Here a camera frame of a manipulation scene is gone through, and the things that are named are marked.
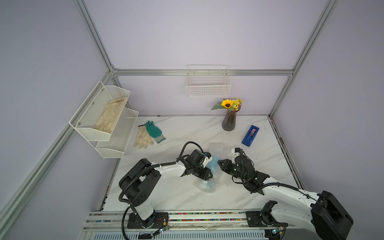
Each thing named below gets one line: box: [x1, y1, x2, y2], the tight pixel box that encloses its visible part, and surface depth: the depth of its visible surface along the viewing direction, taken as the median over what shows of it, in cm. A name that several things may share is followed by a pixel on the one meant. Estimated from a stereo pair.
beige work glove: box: [133, 124, 154, 149], surface depth 109 cm
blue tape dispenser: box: [241, 125, 260, 147], surface depth 105 cm
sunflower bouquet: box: [210, 96, 244, 112], surface depth 97 cm
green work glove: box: [145, 120, 166, 144], surface depth 113 cm
